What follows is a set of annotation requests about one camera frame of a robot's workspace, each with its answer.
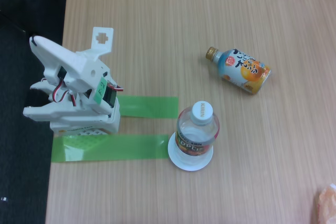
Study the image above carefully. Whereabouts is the green paper label F-2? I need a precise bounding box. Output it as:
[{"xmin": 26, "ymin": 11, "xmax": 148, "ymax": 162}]
[{"xmin": 93, "ymin": 77, "xmax": 107, "ymax": 104}]

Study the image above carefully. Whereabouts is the short green tape strip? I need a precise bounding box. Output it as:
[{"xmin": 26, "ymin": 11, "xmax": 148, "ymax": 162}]
[{"xmin": 118, "ymin": 95, "xmax": 179, "ymax": 119}]

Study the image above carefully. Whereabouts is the small white round plate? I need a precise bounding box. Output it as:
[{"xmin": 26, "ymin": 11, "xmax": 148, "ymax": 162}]
[{"xmin": 167, "ymin": 132, "xmax": 214, "ymax": 172}]

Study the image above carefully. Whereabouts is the clear plastic bottle white cap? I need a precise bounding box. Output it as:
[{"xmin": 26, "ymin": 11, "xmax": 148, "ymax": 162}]
[{"xmin": 175, "ymin": 100, "xmax": 221, "ymax": 166}]

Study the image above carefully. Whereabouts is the orange juice bottle can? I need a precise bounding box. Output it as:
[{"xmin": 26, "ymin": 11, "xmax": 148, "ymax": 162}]
[{"xmin": 205, "ymin": 46, "xmax": 272, "ymax": 95}]

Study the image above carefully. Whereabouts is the orange plastic bag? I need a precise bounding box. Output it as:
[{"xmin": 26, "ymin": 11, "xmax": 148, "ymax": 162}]
[{"xmin": 313, "ymin": 183, "xmax": 336, "ymax": 224}]

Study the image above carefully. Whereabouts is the long green tape strip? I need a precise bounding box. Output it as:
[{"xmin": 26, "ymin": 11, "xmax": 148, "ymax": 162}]
[{"xmin": 51, "ymin": 134, "xmax": 169, "ymax": 164}]

